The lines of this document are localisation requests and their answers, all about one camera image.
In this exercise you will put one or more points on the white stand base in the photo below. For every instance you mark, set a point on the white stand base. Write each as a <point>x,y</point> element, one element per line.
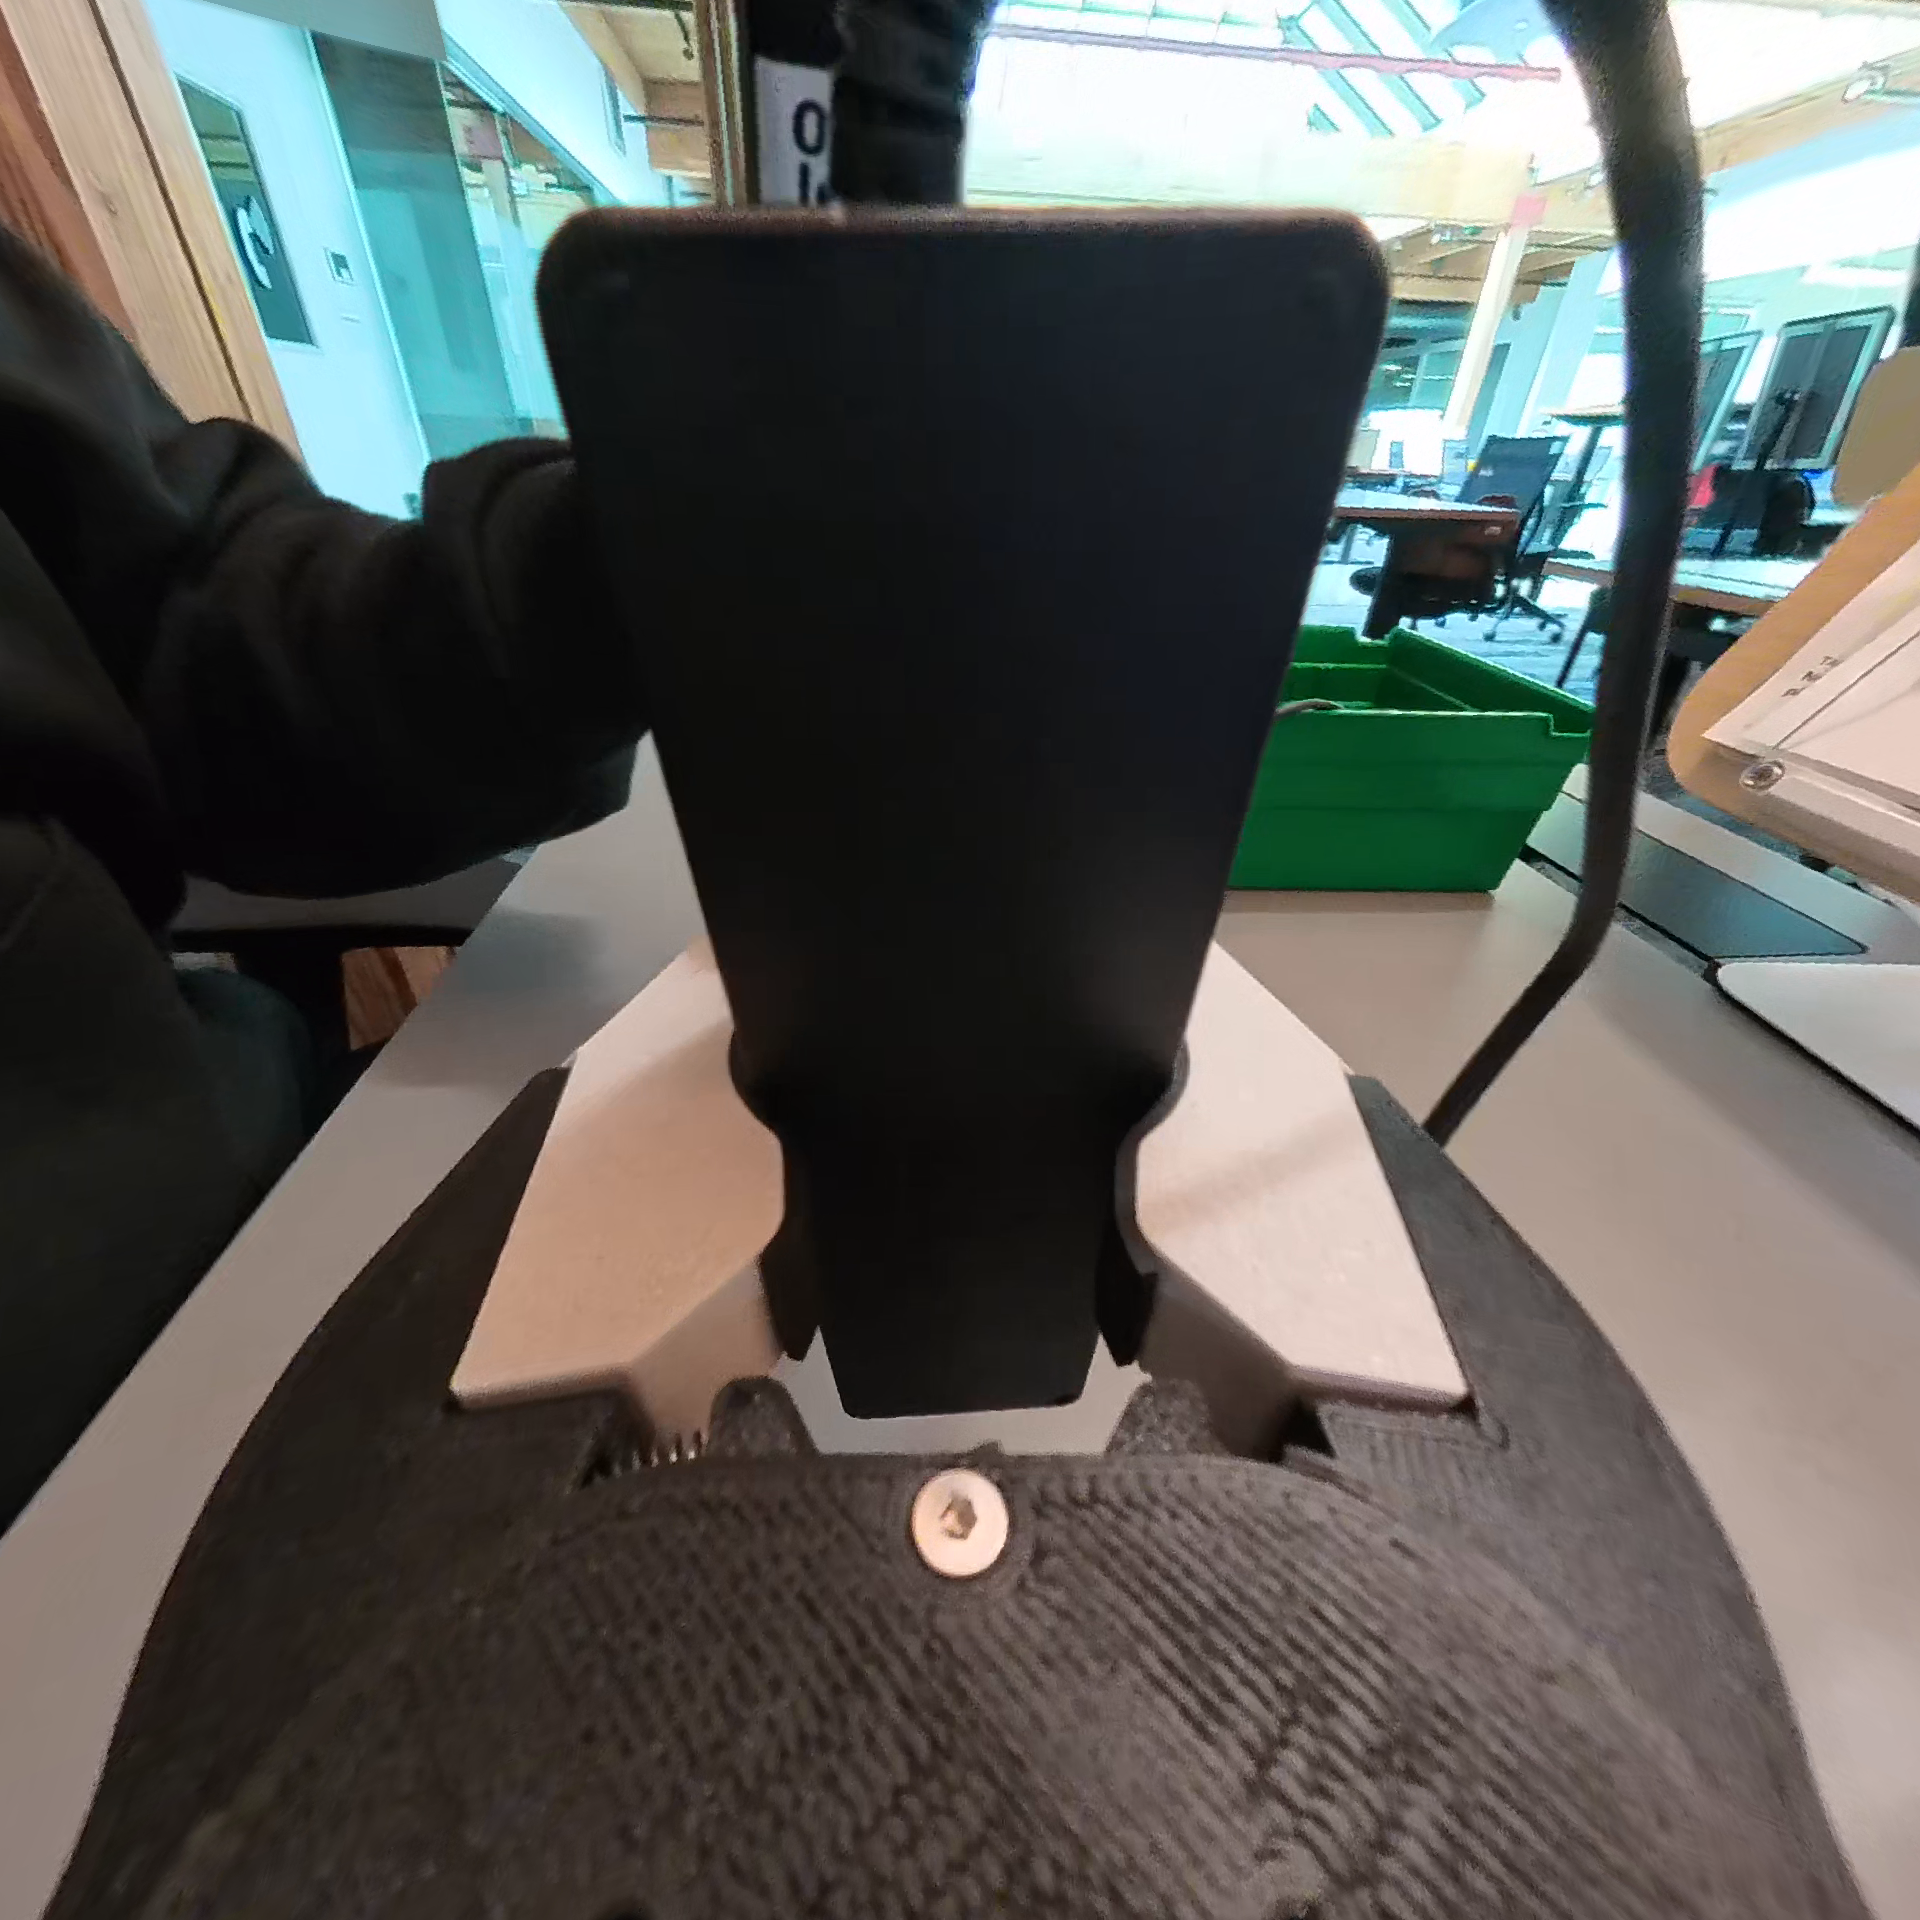
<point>1838,1027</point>

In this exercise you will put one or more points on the instruction sheet board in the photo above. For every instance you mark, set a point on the instruction sheet board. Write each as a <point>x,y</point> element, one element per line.
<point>1815,705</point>

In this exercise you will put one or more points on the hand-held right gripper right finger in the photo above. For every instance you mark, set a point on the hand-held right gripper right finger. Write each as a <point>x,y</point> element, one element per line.
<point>1305,1243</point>

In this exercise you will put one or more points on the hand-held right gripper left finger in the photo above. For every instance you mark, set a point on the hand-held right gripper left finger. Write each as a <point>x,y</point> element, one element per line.
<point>600,1243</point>

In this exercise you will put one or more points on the person's black clothed torso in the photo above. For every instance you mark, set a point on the person's black clothed torso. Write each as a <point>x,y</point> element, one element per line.
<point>89,902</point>

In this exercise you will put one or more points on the green plastic bin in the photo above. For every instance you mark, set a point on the green plastic bin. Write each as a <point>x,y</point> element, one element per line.
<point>1395,795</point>

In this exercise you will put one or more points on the black computer monitor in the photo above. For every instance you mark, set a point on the black computer monitor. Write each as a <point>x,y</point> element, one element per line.
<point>1823,388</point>

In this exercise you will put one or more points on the black trapezoid plate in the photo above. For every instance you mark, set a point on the black trapezoid plate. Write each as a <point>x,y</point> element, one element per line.
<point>960,674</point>

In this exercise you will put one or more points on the black office chair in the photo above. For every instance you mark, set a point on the black office chair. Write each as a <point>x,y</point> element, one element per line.
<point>1515,523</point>

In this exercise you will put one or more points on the person's left forearm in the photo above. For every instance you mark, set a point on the person's left forearm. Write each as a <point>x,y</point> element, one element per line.
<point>375,674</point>

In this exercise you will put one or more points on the phone icon wall sign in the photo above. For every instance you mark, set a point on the phone icon wall sign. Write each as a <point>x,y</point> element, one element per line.
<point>255,224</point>

